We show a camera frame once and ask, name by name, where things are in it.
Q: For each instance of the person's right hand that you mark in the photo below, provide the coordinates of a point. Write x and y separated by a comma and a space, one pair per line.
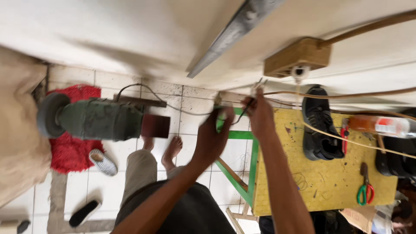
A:
261, 118

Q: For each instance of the person's left hand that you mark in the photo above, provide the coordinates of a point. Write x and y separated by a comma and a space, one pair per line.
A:
209, 139

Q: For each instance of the person's right fingers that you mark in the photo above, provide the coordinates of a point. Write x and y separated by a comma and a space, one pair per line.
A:
255, 100

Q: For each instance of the person's left fingers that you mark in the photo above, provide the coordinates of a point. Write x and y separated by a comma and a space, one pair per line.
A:
226, 117

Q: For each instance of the black sneaker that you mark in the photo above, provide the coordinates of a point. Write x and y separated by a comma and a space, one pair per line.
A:
395, 156
320, 126

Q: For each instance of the grey metal bar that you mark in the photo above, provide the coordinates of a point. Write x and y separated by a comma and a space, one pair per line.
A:
234, 31

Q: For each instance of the person's khaki trousers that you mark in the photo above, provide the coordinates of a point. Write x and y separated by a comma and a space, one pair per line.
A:
139, 172

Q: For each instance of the person's black shirt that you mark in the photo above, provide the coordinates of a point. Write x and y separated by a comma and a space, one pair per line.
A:
191, 214

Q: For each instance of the yellow pegboard table top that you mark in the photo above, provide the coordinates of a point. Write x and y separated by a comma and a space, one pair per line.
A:
325, 185

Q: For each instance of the orange liquid plastic bottle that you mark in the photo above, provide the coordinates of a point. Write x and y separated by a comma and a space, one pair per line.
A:
380, 125

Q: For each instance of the green bench grinder motor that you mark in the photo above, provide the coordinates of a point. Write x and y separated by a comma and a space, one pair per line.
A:
97, 118

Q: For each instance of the white striped slipper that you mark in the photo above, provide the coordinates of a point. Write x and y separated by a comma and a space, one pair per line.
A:
103, 162

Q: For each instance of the green and red scissors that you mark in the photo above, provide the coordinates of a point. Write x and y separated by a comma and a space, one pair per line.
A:
365, 190

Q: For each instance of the cardboard box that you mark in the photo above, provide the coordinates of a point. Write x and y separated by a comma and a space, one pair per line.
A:
359, 217

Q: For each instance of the red shaggy floor mat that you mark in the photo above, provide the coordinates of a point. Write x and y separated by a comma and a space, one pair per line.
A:
70, 156

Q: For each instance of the black flat slipper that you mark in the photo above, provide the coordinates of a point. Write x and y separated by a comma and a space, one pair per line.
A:
84, 213

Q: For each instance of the beige hanging cloth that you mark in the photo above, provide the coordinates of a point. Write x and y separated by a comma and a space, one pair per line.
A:
19, 130

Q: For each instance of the green metal table frame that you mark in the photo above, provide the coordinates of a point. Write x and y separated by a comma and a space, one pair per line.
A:
242, 135

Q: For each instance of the wooden wall socket box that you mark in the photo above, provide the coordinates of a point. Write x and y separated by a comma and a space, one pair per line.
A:
297, 57

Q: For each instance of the wooden stool frame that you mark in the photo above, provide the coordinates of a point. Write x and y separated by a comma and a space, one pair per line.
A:
240, 216

